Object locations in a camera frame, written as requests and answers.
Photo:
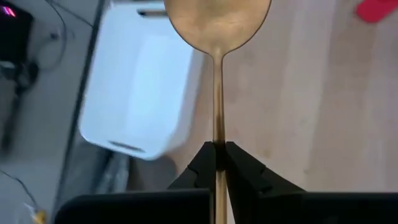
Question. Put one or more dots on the red silicone spoon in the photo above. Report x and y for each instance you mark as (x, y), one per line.
(377, 9)

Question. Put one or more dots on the white plastic bin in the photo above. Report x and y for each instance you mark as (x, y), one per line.
(136, 77)

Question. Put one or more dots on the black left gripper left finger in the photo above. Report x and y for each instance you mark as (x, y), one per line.
(199, 174)

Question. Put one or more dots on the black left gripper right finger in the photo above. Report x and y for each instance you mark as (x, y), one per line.
(248, 180)

